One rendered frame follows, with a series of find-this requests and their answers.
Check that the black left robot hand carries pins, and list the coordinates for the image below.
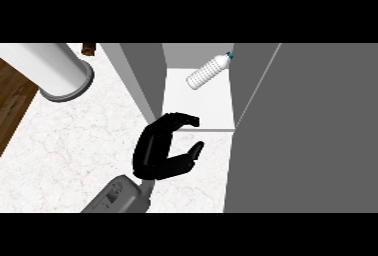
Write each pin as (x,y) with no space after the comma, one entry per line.
(149,156)

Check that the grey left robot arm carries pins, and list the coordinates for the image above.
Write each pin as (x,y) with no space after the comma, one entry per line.
(118,198)

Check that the grey open cabinet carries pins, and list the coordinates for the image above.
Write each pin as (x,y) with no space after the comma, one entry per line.
(142,73)

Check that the white plastic water bottle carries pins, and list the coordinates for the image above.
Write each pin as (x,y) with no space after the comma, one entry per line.
(208,71)

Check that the dark grey cabinet door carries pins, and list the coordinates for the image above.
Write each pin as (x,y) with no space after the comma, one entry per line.
(310,133)

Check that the white cylinder with grey rim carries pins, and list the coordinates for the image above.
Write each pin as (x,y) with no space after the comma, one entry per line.
(52,68)

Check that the small brown wooden object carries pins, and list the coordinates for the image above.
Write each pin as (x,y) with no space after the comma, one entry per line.
(89,49)

